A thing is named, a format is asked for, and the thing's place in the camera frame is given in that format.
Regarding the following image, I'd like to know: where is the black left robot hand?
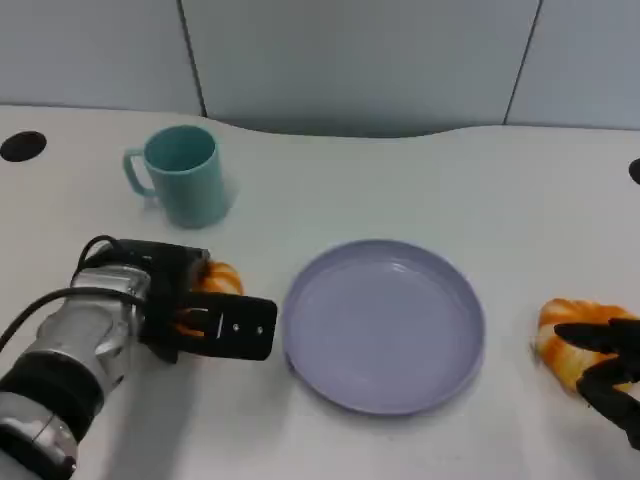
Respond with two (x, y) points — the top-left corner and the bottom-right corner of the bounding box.
(142, 279), (279, 365)

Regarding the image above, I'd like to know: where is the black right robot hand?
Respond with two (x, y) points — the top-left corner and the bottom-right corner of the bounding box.
(553, 317), (640, 451)

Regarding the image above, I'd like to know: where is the orange white toy bread roll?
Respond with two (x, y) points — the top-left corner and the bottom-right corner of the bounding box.
(532, 298), (640, 396)
(172, 261), (245, 341)

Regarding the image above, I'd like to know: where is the lilac plate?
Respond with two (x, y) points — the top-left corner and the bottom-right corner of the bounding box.
(282, 238), (487, 417)

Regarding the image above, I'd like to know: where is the pale green mug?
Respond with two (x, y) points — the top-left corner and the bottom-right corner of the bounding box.
(122, 124), (232, 230)

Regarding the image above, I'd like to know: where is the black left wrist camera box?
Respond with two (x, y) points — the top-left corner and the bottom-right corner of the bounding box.
(117, 239), (211, 301)

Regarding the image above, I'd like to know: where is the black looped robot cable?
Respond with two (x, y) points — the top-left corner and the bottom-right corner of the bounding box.
(74, 233), (132, 274)

